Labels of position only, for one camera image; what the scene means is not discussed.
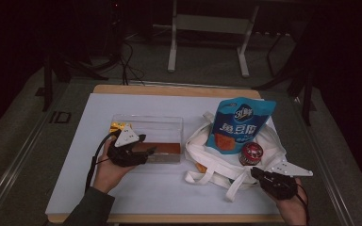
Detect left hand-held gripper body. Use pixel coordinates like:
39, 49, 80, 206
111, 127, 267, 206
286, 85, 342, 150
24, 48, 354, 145
107, 123, 149, 168

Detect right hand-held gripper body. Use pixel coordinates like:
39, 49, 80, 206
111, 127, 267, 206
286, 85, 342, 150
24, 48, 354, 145
258, 160, 314, 201

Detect brown drink carton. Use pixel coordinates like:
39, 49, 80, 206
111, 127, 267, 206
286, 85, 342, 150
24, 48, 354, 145
131, 142, 182, 156

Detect clear plastic container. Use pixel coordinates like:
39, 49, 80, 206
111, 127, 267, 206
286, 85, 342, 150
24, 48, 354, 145
110, 114, 184, 165

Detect red round can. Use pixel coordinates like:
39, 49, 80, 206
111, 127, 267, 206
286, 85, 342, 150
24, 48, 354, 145
239, 141, 264, 167

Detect white tote bag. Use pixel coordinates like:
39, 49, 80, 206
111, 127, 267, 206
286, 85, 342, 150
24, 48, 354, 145
183, 111, 288, 202

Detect blue snack pouch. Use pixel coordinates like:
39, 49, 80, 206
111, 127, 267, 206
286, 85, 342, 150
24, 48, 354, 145
206, 97, 277, 154

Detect person's left hand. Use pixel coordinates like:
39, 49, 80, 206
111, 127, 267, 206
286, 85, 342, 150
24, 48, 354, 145
92, 139, 138, 193

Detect person's right hand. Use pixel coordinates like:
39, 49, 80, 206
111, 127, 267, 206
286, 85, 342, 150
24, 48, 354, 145
268, 178, 309, 226

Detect dark metal stand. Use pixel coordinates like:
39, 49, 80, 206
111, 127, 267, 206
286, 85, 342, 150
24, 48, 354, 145
253, 31, 316, 126
41, 46, 109, 112

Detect white metal stand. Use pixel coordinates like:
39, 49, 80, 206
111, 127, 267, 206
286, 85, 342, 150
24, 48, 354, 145
167, 0, 260, 78

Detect black floor cables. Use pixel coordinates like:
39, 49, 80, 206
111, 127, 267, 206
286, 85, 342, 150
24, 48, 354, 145
119, 40, 145, 87

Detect black rectangular floor frame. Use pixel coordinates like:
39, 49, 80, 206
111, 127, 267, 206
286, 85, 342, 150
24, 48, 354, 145
49, 110, 73, 124

